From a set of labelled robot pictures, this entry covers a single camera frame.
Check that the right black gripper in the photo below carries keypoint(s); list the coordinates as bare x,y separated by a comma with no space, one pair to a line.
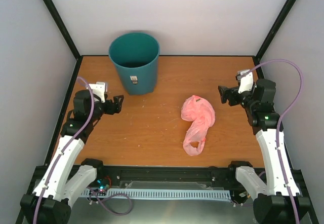
225,95

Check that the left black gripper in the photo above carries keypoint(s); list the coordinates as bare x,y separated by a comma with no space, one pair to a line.
111,110

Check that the pink plastic trash bag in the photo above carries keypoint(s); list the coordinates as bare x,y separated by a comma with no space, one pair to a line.
201,114

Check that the teal plastic trash bin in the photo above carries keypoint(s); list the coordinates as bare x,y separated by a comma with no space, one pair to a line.
136,54

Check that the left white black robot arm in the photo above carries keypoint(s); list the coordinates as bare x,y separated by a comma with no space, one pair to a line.
53,198

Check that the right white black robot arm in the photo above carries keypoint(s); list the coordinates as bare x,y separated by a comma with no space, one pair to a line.
276,199

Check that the label sticker on bin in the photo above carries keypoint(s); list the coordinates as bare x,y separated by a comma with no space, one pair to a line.
134,79

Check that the small lit circuit board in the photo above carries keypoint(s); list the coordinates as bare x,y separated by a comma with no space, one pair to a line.
104,184

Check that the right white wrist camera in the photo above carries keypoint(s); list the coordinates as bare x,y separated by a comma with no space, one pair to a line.
245,80

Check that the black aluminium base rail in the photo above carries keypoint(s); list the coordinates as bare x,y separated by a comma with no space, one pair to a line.
216,177

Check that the light blue cable duct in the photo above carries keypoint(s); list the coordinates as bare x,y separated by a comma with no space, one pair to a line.
156,194

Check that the left black frame post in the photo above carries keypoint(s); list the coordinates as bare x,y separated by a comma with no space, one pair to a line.
62,28

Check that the black frame post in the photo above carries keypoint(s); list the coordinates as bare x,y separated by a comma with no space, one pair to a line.
62,28
274,29

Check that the right black frame post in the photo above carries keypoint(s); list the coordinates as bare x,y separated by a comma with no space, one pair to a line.
274,29

